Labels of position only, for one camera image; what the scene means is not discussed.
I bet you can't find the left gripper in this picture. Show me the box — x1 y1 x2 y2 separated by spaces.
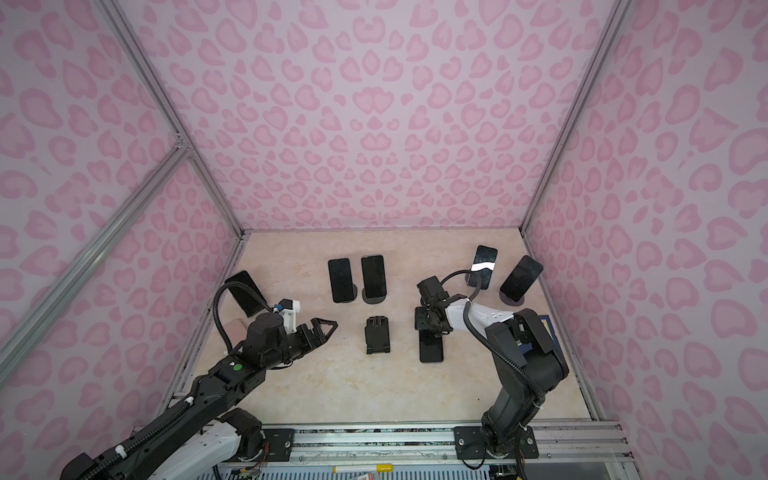
264 317 339 372

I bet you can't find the black phone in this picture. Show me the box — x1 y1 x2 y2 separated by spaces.
361 255 387 289
328 258 354 292
225 270 268 318
419 330 444 364
465 245 498 290
499 255 544 306

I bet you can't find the black folding phone stand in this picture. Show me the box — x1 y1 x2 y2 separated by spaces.
364 316 391 355

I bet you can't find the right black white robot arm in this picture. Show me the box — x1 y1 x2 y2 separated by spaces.
417 276 570 458

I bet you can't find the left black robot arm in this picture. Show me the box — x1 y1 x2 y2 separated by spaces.
60 312 338 479

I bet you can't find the blue book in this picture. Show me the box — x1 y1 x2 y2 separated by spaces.
539 315 562 351

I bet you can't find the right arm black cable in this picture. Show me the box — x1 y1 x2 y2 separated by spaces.
440 269 535 385

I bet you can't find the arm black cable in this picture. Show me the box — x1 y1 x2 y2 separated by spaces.
440 269 535 385
212 280 274 355

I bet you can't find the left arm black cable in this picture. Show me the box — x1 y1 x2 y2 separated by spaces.
212 280 274 355

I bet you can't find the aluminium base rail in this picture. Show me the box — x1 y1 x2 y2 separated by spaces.
110 419 637 480

